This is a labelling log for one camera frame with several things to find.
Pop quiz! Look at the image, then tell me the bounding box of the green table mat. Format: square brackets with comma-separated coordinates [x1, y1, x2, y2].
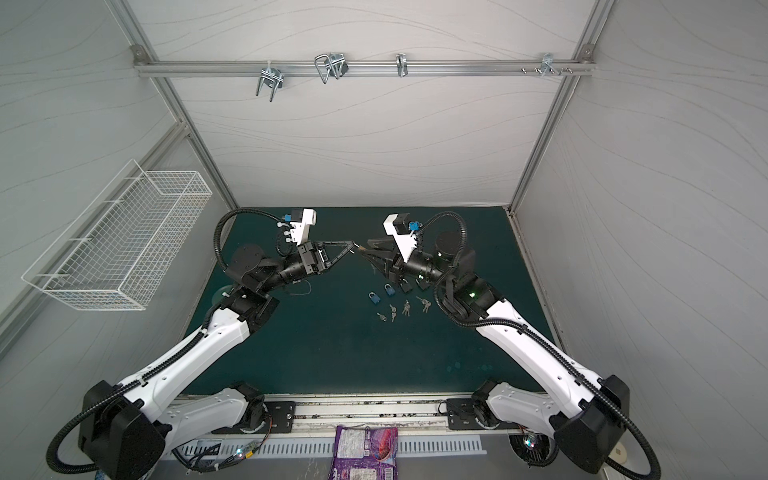
[183, 207, 553, 395]

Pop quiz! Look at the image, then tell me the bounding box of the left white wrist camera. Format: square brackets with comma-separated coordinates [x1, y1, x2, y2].
[277, 208, 316, 245]

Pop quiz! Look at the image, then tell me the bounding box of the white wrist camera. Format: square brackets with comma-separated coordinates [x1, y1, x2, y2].
[383, 213, 422, 262]
[277, 208, 316, 245]

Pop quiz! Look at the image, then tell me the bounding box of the metal hook clamp left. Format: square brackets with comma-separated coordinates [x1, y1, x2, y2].
[255, 66, 284, 102]

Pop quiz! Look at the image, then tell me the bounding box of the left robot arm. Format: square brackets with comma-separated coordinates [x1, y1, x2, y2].
[45, 207, 334, 479]

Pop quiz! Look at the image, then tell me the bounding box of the metal hook clamp right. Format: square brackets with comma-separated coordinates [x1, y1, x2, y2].
[520, 53, 573, 78]

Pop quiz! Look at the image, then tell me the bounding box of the white wire basket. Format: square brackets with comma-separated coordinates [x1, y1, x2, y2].
[21, 160, 212, 311]

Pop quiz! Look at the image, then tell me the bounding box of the white cable duct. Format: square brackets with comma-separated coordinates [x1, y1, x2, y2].
[179, 435, 487, 460]

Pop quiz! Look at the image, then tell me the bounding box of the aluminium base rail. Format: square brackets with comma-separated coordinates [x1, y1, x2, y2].
[265, 392, 471, 437]

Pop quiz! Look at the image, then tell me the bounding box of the aluminium top rail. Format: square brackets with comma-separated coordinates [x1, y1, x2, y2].
[134, 57, 597, 78]

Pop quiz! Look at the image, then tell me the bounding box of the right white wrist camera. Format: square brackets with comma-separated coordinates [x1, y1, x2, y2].
[383, 213, 422, 262]

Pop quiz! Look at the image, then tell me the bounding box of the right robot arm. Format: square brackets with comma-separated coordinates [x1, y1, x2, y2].
[357, 211, 661, 479]

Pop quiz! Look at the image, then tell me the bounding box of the purple snack bag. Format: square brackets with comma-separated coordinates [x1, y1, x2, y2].
[328, 426, 399, 480]

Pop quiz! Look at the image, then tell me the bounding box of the metal ring clamp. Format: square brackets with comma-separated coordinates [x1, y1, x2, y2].
[395, 53, 408, 78]

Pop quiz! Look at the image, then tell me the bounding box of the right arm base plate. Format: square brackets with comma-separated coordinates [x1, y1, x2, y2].
[440, 398, 500, 431]

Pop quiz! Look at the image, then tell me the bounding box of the black cooling fan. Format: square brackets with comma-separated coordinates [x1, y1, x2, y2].
[509, 431, 559, 468]

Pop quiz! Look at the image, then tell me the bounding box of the metal hook clamp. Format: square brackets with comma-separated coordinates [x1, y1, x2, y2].
[520, 53, 573, 78]
[313, 52, 349, 84]
[255, 66, 284, 102]

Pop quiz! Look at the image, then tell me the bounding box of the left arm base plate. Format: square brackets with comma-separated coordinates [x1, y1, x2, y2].
[228, 401, 296, 434]

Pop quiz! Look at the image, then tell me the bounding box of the metal hook clamp middle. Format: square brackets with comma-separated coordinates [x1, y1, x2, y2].
[313, 52, 349, 84]

